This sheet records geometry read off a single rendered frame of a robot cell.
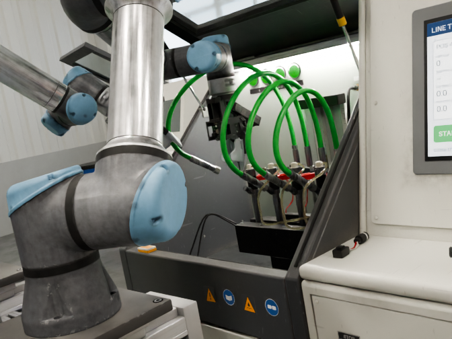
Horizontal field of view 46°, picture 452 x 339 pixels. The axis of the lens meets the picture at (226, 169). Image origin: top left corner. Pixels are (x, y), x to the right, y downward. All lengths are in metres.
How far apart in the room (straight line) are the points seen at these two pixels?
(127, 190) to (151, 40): 0.26
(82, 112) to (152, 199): 0.64
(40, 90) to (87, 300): 0.64
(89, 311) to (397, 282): 0.51
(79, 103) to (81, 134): 7.35
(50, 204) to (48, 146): 7.64
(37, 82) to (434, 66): 0.88
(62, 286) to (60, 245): 0.06
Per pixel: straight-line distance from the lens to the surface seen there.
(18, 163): 8.17
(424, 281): 0.96
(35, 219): 0.81
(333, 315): 1.08
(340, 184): 1.20
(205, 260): 1.34
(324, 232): 1.16
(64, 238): 0.80
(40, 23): 8.68
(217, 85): 1.40
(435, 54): 1.18
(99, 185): 0.77
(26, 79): 1.33
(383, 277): 0.99
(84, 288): 0.83
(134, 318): 0.83
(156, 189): 0.73
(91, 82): 1.50
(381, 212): 1.22
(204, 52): 1.28
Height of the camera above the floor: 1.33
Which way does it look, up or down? 7 degrees down
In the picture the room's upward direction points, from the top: 10 degrees counter-clockwise
